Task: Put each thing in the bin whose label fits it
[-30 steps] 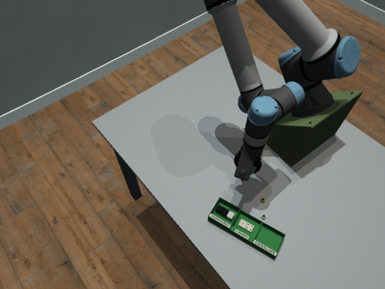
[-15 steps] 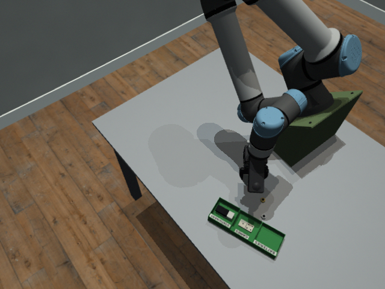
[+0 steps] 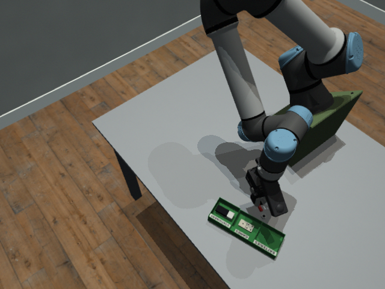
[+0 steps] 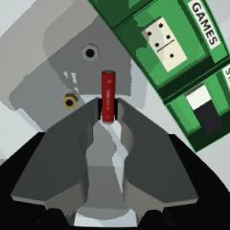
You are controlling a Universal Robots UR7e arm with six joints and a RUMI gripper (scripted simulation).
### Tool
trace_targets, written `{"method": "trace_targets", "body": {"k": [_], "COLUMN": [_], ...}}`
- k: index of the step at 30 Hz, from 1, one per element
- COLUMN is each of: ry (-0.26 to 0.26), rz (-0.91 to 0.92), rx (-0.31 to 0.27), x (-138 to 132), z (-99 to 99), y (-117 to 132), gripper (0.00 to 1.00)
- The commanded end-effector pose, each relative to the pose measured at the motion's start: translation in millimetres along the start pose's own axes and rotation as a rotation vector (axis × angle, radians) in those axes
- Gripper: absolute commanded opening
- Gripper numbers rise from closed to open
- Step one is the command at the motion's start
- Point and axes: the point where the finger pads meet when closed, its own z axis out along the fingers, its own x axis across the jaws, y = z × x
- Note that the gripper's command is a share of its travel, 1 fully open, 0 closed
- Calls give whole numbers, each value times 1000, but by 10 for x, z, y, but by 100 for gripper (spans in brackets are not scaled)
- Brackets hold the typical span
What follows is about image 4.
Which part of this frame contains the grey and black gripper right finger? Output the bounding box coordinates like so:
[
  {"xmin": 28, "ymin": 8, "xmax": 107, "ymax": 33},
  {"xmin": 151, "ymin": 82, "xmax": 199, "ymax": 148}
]
[{"xmin": 114, "ymin": 98, "xmax": 230, "ymax": 230}]

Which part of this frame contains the brass hex nut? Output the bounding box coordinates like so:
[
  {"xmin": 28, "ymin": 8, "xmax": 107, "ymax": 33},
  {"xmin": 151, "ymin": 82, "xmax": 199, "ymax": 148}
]
[{"xmin": 62, "ymin": 94, "xmax": 78, "ymax": 109}]

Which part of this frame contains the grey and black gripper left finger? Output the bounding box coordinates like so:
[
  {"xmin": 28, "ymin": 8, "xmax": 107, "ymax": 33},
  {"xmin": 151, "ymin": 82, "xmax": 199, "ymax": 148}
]
[{"xmin": 0, "ymin": 97, "xmax": 103, "ymax": 230}]

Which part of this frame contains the beige domino tile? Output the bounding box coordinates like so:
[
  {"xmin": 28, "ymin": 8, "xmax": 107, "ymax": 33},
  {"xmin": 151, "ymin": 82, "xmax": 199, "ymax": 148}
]
[{"xmin": 141, "ymin": 17, "xmax": 187, "ymax": 72}]

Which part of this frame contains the grey hex nut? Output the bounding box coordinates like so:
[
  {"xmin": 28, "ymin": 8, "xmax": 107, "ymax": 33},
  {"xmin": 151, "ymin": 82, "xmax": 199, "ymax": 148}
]
[{"xmin": 82, "ymin": 43, "xmax": 99, "ymax": 62}]

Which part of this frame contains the red battery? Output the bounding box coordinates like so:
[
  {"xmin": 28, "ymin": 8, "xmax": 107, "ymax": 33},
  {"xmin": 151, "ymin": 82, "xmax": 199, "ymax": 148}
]
[{"xmin": 102, "ymin": 70, "xmax": 116, "ymax": 125}]

